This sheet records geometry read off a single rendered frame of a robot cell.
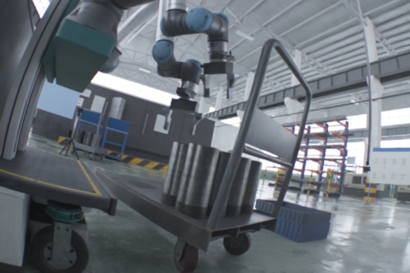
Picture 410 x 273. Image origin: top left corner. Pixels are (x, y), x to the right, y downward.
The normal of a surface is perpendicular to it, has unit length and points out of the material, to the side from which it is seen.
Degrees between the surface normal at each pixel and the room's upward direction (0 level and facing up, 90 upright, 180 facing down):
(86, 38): 90
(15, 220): 90
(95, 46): 90
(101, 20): 70
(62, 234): 90
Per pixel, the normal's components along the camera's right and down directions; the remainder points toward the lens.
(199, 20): -0.42, 0.15
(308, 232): 0.40, -0.10
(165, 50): -0.06, -0.13
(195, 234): -0.64, -0.29
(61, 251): 0.61, -0.03
